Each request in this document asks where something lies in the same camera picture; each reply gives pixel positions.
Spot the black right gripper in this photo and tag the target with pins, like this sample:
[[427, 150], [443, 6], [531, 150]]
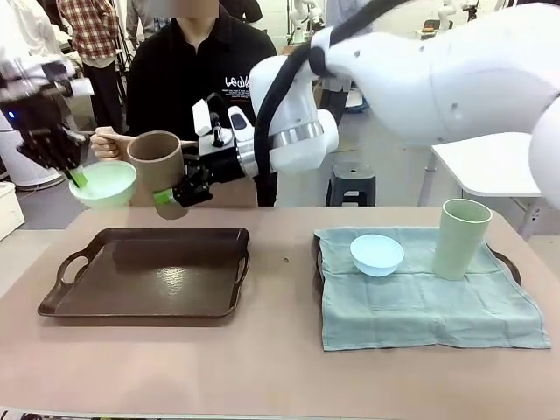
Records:
[[223, 164]]

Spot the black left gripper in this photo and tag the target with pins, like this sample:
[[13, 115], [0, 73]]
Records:
[[30, 114]]

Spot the brown tall cup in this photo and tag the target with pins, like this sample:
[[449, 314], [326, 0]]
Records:
[[157, 170]]

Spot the pale green bowl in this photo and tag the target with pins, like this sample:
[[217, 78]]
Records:
[[109, 188]]

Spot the pale blue bowl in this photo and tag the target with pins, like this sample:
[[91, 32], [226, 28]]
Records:
[[380, 267]]

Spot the teal cloth mat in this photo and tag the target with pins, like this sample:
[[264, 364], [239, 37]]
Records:
[[415, 315]]

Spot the pale green tall cup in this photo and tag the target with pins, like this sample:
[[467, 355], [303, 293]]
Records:
[[455, 245]]

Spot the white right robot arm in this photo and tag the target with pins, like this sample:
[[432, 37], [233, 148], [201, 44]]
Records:
[[437, 87]]

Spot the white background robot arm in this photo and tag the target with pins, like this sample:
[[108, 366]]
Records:
[[297, 26]]

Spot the dark brown serving tray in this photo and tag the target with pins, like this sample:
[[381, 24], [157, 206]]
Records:
[[153, 280], [318, 264]]

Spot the person's right hand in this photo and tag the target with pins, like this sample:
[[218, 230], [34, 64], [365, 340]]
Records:
[[105, 149]]

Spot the white cylindrical air purifier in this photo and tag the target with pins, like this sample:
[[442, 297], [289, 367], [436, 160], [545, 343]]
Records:
[[26, 177]]

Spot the white box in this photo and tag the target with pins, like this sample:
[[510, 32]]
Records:
[[9, 210]]

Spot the person in white shirt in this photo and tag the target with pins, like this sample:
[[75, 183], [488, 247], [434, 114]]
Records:
[[26, 30]]

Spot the person in black shirt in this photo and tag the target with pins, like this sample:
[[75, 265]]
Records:
[[197, 52]]

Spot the person in red plaid shirt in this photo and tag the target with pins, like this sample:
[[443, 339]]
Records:
[[94, 30]]

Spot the black plastic stool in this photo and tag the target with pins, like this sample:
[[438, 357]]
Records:
[[350, 184]]

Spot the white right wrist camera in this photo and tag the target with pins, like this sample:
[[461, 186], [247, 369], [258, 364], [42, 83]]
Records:
[[205, 120]]

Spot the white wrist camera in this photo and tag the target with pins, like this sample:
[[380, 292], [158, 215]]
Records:
[[83, 87], [205, 120]]

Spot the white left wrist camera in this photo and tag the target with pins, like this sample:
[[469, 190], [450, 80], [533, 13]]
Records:
[[83, 87]]

